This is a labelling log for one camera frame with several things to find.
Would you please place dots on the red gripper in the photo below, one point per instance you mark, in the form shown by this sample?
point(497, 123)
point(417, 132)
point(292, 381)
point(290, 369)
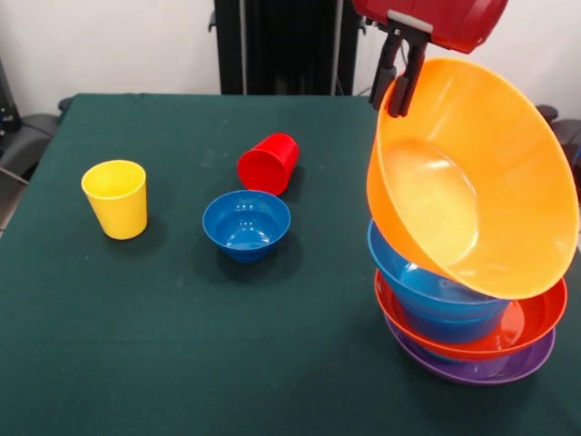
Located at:
point(445, 20)

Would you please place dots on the large orange bowl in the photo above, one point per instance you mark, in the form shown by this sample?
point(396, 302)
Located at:
point(499, 159)

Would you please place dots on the red cup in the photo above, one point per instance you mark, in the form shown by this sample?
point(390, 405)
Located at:
point(265, 172)

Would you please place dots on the large blue bowl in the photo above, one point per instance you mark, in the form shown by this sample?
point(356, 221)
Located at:
point(395, 268)

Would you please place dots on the small dark blue bowl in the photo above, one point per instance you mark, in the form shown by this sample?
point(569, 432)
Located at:
point(245, 222)

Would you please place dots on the straight-walled teal blue bowl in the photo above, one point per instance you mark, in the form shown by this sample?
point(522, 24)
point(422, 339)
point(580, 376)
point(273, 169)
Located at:
point(454, 329)

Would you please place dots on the shallow red-orange bowl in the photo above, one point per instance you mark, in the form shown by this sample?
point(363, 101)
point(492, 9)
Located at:
point(540, 313)

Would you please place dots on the yellow cup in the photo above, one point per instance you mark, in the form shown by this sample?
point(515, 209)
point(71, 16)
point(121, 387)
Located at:
point(118, 209)

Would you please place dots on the black base with knob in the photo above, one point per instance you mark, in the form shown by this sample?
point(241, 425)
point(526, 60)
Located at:
point(569, 131)

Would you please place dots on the shallow purple bowl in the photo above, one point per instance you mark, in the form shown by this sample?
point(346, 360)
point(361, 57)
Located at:
point(476, 374)

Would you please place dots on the black table clamp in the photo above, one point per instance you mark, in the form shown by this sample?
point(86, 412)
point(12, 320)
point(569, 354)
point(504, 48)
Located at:
point(64, 104)

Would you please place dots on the black chair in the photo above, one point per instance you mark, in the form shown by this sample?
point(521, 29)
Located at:
point(25, 141)

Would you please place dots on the dark green tablecloth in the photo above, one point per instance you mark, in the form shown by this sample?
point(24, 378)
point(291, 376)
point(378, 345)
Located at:
point(113, 386)

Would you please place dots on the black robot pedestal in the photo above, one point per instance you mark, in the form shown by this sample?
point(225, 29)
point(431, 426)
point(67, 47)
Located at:
point(281, 45)

